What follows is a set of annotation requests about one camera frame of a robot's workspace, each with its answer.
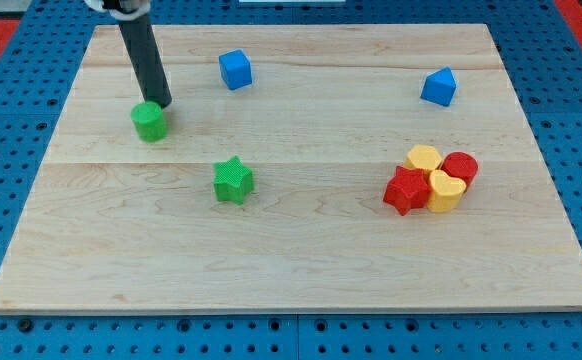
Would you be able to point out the red cylinder block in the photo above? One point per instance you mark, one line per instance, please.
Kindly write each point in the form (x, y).
(461, 165)

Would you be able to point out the yellow heart block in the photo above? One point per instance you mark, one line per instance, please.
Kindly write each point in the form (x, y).
(446, 191)

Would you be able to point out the blue pentagon block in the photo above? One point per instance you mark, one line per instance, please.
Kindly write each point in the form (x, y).
(440, 87)

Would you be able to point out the red star block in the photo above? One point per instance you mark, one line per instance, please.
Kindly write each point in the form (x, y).
(408, 189)

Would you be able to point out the green star block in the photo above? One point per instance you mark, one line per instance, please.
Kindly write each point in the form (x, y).
(233, 181)

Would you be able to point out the light wooden board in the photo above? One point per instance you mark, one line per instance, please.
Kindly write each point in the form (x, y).
(114, 225)

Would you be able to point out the green cylinder block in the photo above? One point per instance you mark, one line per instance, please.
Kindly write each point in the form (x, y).
(149, 121)

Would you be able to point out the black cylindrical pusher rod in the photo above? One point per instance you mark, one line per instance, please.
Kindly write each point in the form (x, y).
(142, 49)

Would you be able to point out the yellow hexagon block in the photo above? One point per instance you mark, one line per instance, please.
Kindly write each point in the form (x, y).
(423, 157)

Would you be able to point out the blue cube block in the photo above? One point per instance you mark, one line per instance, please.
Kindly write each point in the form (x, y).
(235, 69)

